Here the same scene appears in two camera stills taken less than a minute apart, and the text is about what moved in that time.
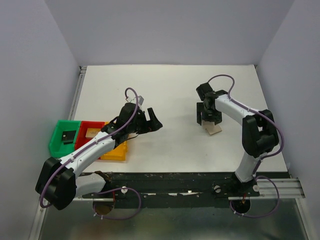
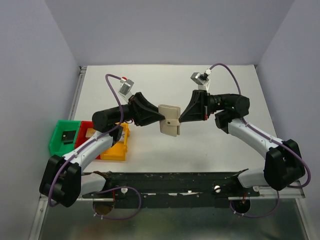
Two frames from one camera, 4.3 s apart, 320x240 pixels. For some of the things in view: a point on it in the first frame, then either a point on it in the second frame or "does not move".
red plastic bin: (81, 139) does not move
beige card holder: (210, 126) → (170, 125)
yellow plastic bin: (118, 153) does not move
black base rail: (172, 190) does not move
